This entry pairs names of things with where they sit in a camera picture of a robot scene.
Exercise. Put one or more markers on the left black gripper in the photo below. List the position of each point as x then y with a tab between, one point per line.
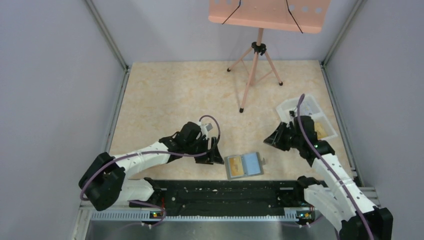
212	156

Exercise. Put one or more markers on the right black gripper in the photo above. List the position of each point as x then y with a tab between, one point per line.
275	138

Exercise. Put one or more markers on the grey card holder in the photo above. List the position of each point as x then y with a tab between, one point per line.
252	165

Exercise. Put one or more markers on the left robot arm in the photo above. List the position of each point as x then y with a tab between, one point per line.
139	165

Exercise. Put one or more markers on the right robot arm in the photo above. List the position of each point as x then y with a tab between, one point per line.
353	215

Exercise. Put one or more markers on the silver card in tray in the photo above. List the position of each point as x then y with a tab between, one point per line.
308	108

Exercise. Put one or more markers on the gold cards in tray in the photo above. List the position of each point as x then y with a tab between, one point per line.
320	131

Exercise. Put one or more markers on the white divided plastic tray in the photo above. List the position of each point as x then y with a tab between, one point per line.
291	105

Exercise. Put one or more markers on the pink music stand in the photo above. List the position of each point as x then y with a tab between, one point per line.
303	16

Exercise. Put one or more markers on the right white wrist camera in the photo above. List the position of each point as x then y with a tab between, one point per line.
292	115

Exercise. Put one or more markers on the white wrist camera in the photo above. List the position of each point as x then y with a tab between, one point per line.
292	115
205	128

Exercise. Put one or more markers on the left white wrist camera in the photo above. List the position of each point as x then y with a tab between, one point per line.
205	128

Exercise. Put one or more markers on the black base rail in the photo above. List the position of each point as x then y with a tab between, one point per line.
204	200

